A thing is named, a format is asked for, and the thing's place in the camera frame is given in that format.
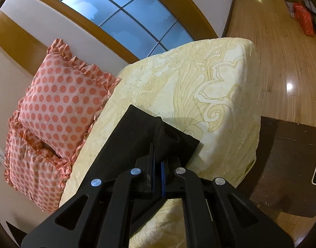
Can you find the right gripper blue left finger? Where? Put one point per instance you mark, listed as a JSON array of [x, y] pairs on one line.
[[129, 186]]

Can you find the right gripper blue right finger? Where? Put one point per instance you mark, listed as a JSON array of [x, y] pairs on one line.
[[178, 182]]

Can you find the black pants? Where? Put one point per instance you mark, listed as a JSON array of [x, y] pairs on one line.
[[129, 141]]

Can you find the yellow patterned bed mattress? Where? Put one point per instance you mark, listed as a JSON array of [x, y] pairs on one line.
[[208, 89]]

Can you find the left pink polka-dot pillow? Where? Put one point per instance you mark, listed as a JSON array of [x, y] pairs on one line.
[[34, 169]]

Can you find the pink polka-dot pillow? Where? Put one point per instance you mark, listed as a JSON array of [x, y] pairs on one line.
[[64, 100], [34, 169]]

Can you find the dark wooden side table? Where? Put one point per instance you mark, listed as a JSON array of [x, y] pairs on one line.
[[285, 162]]

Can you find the right pink polka-dot pillow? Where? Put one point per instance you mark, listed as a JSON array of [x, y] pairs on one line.
[[64, 100]]

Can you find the red bag on floor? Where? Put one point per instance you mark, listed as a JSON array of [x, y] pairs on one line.
[[304, 18]]

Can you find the white wall socket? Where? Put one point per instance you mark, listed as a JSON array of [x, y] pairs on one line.
[[2, 157]]

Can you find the arched wooden frame window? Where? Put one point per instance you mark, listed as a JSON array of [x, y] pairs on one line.
[[110, 33]]

